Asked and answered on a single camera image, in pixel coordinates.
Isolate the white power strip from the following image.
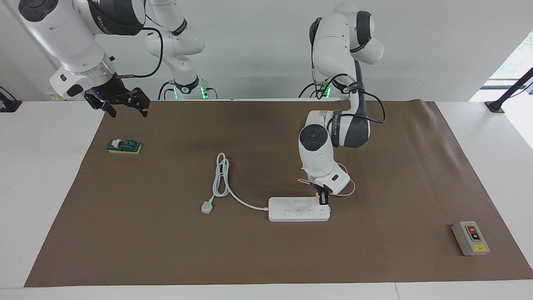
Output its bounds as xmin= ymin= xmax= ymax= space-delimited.
xmin=268 ymin=197 xmax=331 ymax=222

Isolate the brown table mat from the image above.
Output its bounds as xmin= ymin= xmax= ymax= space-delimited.
xmin=24 ymin=99 xmax=533 ymax=287

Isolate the black monitor stand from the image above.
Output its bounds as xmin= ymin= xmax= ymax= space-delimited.
xmin=485 ymin=68 xmax=533 ymax=114

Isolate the black base cable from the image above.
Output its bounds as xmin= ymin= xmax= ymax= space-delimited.
xmin=157 ymin=80 xmax=177 ymax=100
xmin=298 ymin=80 xmax=334 ymax=99

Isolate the green knife switch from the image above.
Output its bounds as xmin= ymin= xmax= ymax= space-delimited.
xmin=107 ymin=139 xmax=142 ymax=155

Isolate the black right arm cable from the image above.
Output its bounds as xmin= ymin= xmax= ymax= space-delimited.
xmin=109 ymin=27 xmax=164 ymax=80

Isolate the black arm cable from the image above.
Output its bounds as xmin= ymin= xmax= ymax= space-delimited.
xmin=309 ymin=19 xmax=386 ymax=124
xmin=109 ymin=27 xmax=164 ymax=80

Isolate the white power strip cord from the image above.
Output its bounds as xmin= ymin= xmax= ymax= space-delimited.
xmin=212 ymin=152 xmax=270 ymax=210

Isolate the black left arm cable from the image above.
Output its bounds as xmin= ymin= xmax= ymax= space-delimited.
xmin=309 ymin=19 xmax=386 ymax=124

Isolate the grey on-off switch box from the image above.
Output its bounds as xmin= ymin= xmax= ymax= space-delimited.
xmin=452 ymin=221 xmax=491 ymax=256

